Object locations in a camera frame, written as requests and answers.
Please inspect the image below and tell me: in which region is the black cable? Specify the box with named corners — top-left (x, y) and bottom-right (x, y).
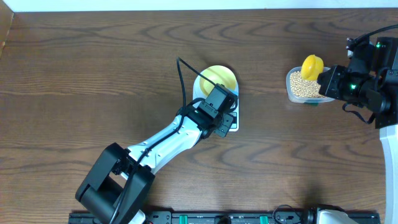
top-left (108, 57), bottom-right (218, 224)
top-left (354, 24), bottom-right (398, 44)

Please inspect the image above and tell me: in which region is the white digital kitchen scale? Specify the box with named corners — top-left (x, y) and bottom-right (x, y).
top-left (193, 76), bottom-right (239, 132)

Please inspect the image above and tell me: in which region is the right black cable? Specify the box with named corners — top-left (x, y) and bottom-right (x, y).
top-left (354, 24), bottom-right (398, 44)

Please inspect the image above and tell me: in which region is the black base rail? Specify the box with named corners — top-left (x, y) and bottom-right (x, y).
top-left (68, 205), bottom-right (381, 224)

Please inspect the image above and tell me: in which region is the clear plastic container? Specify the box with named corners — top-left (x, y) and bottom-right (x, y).
top-left (286, 67), bottom-right (333, 103)

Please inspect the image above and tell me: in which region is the pale yellow plastic bowl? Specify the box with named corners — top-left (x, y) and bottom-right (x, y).
top-left (199, 65), bottom-right (238, 96)

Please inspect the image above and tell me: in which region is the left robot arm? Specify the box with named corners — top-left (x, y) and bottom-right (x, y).
top-left (75, 102), bottom-right (239, 223)

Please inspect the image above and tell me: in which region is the left black cable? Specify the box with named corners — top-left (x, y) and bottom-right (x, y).
top-left (108, 57), bottom-right (218, 224)

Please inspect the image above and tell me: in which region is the yellow measuring scoop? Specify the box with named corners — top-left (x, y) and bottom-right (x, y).
top-left (300, 55), bottom-right (324, 81)

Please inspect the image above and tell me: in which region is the pile of soybeans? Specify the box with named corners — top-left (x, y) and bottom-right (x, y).
top-left (290, 71), bottom-right (323, 98)

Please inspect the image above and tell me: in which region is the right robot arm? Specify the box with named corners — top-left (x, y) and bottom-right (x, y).
top-left (317, 35), bottom-right (397, 223)

